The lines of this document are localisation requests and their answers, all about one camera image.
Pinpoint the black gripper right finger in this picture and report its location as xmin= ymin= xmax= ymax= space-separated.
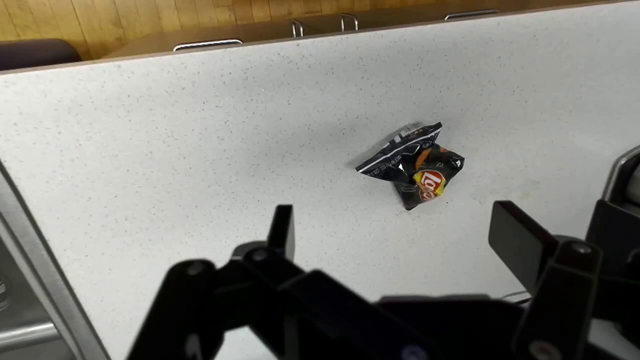
xmin=488 ymin=197 xmax=640 ymax=360

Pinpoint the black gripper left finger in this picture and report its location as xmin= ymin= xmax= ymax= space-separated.
xmin=127 ymin=201 xmax=429 ymax=360

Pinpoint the black snack pack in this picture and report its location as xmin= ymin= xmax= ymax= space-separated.
xmin=355 ymin=119 xmax=468 ymax=211

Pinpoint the wooden base cabinet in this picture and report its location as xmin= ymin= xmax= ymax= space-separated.
xmin=78 ymin=0 xmax=640 ymax=63

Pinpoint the stainless steel sink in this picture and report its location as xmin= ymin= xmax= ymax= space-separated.
xmin=0 ymin=158 xmax=112 ymax=360

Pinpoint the long silver cabinet handle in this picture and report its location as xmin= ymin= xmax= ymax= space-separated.
xmin=172 ymin=36 xmax=246 ymax=53
xmin=443 ymin=8 xmax=503 ymax=21

